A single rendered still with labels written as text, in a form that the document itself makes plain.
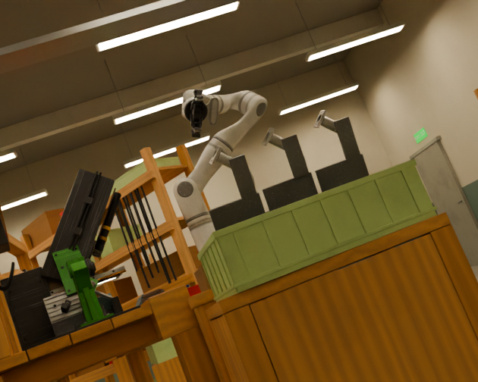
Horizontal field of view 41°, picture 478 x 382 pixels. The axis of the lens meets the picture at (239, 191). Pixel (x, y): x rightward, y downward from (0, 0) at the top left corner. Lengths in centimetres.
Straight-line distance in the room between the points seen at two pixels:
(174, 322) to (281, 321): 63
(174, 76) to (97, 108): 132
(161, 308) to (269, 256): 66
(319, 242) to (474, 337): 49
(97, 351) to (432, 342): 111
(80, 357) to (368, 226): 108
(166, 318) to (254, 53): 876
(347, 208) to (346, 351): 38
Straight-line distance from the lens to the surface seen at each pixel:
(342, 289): 174
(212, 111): 211
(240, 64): 1065
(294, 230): 173
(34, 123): 1038
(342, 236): 176
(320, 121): 192
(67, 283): 286
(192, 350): 226
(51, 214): 684
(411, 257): 182
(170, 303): 226
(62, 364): 229
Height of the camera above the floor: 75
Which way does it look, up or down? 10 degrees up
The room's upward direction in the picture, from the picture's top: 22 degrees counter-clockwise
